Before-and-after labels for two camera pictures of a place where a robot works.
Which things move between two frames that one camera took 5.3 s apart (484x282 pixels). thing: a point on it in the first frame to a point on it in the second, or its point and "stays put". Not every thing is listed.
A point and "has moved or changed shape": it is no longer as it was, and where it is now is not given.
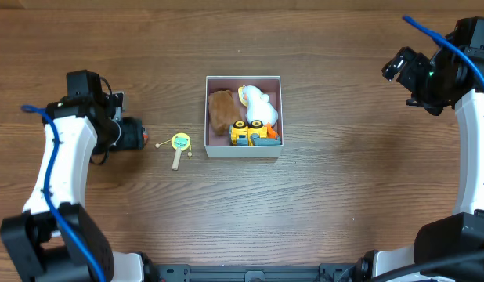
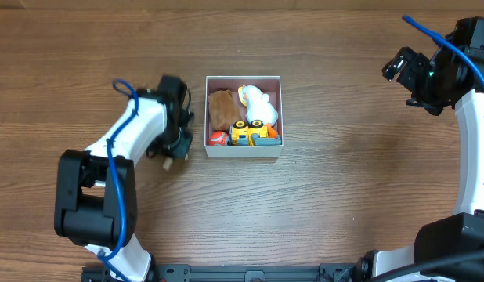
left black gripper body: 133,133 to 179,146
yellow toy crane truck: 254,134 stays put
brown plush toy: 222,110 stays put
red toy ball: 145,134 has moved or changed shape
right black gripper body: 416,66 stays put
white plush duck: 258,106 stays put
